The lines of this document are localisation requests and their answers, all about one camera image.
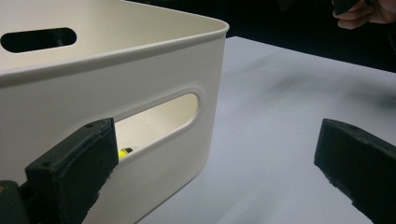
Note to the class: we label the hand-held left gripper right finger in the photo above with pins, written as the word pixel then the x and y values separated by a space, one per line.
pixel 358 155

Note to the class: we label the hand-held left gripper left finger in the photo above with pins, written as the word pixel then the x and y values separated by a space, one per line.
pixel 71 168

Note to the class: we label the white plastic storage bin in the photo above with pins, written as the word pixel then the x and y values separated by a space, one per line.
pixel 130 81

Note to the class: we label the yellow shuttlecock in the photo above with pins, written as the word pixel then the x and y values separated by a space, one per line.
pixel 123 153

